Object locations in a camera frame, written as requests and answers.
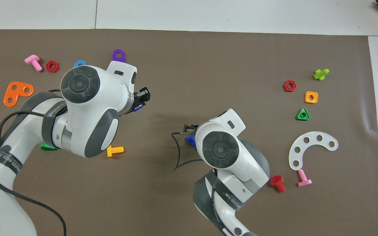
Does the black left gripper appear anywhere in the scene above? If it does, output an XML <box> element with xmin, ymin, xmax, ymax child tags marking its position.
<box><xmin>123</xmin><ymin>87</ymin><xmax>151</xmax><ymax>115</ymax></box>

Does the purple four-hole strip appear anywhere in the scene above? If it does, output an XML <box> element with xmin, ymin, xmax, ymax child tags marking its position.
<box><xmin>112</xmin><ymin>49</ymin><xmax>126</xmax><ymax>63</ymax></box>

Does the orange screw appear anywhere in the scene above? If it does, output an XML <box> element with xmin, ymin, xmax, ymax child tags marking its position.
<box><xmin>106</xmin><ymin>145</ymin><xmax>124</xmax><ymax>158</ymax></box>

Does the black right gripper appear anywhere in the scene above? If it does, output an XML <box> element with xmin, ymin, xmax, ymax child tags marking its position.
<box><xmin>183</xmin><ymin>124</ymin><xmax>200</xmax><ymax>136</ymax></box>

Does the green triangle nut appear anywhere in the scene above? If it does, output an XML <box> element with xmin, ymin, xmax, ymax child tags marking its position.
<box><xmin>296</xmin><ymin>108</ymin><xmax>311</xmax><ymax>121</ymax></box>

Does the orange square nut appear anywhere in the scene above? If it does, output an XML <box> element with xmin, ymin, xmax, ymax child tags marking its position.
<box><xmin>304</xmin><ymin>91</ymin><xmax>319</xmax><ymax>104</ymax></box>

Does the red hex-head screw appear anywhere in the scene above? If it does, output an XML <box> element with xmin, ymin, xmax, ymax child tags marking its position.
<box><xmin>270</xmin><ymin>175</ymin><xmax>286</xmax><ymax>193</ymax></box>

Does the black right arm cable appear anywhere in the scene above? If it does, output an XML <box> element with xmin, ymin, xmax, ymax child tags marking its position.
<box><xmin>171</xmin><ymin>132</ymin><xmax>206</xmax><ymax>173</ymax></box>

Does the lime green cross screw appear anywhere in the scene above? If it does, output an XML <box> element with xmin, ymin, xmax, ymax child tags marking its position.
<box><xmin>313</xmin><ymin>69</ymin><xmax>329</xmax><ymax>81</ymax></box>

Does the brown paper mat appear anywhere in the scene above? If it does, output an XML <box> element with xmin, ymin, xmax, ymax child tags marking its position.
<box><xmin>0</xmin><ymin>29</ymin><xmax>378</xmax><ymax>236</ymax></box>

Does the orange heart-shaped plate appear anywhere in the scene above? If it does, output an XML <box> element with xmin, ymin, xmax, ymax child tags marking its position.
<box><xmin>4</xmin><ymin>81</ymin><xmax>34</xmax><ymax>108</ymax></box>

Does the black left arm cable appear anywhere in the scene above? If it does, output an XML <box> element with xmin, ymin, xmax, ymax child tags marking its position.
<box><xmin>0</xmin><ymin>88</ymin><xmax>67</xmax><ymax>236</ymax></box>

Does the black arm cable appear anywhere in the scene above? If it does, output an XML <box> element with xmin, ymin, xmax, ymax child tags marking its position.
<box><xmin>171</xmin><ymin>132</ymin><xmax>206</xmax><ymax>173</ymax></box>
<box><xmin>0</xmin><ymin>88</ymin><xmax>67</xmax><ymax>236</ymax></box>

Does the pink T-head screw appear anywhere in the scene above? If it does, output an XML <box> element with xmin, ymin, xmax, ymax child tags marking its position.
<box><xmin>24</xmin><ymin>54</ymin><xmax>43</xmax><ymax>72</ymax></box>
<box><xmin>297</xmin><ymin>169</ymin><xmax>312</xmax><ymax>187</ymax></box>

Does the white curved five-hole strip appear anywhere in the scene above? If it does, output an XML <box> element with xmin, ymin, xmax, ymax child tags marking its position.
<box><xmin>288</xmin><ymin>131</ymin><xmax>339</xmax><ymax>171</ymax></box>

